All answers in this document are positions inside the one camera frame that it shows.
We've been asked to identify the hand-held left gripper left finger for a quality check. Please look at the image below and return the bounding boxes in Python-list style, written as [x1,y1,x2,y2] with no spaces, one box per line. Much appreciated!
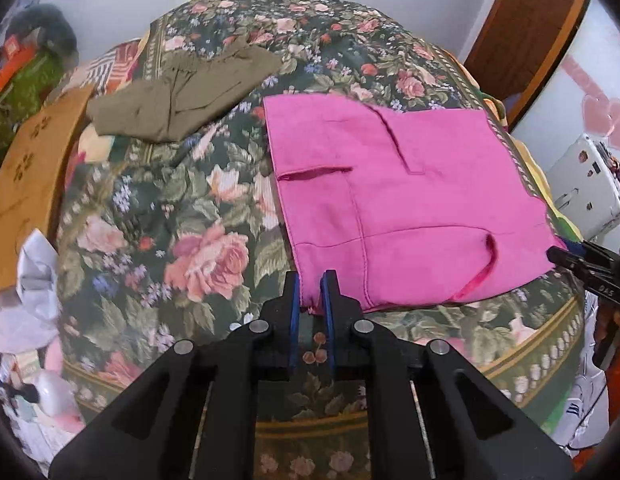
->
[49,271,303,480]

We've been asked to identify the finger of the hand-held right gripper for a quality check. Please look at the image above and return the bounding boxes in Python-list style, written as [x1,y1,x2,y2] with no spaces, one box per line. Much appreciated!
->
[546,246,620,308]
[565,239,620,267]

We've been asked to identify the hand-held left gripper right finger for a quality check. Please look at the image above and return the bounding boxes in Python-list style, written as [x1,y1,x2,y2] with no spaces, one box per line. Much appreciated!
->
[319,270,576,480]

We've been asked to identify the pink pants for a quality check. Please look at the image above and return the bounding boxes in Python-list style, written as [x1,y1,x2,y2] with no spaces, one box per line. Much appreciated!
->
[262,94,568,313]

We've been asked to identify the olive green pants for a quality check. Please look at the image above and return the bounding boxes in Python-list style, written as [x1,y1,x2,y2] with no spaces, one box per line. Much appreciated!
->
[86,36,283,143]

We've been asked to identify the white sewing machine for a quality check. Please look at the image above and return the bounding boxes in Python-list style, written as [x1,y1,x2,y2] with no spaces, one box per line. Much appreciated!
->
[544,134,620,243]

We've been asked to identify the white striped cloth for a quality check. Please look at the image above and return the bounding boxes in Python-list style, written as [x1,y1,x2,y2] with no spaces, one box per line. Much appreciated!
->
[555,305,613,456]

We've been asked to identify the floral bedspread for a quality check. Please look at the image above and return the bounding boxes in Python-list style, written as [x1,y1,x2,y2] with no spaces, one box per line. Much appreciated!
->
[52,0,588,480]

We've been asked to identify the pink heart decoration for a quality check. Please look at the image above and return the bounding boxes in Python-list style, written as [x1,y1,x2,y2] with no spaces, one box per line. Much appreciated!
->
[560,55,620,148]

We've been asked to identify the brown wooden door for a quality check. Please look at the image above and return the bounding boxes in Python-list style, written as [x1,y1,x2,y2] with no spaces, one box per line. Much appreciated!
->
[462,0,591,128]

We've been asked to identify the pink white plush toy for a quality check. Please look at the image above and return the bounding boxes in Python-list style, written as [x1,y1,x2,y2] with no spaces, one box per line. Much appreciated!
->
[0,340,88,433]

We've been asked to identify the white plastic bag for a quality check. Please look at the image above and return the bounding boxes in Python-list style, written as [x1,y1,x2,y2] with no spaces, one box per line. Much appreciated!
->
[0,229,61,356]

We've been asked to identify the brown cardboard box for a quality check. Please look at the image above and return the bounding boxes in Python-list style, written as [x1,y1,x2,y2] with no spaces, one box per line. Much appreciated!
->
[0,85,96,295]

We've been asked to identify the green bag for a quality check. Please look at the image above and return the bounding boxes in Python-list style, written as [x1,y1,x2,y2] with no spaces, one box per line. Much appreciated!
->
[0,50,66,158]

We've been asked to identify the orange box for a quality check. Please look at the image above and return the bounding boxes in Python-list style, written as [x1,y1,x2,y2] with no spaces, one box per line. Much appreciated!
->
[0,36,38,92]

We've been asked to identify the grey furry cloth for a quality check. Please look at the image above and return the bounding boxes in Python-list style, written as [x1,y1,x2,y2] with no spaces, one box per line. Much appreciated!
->
[5,4,80,68]

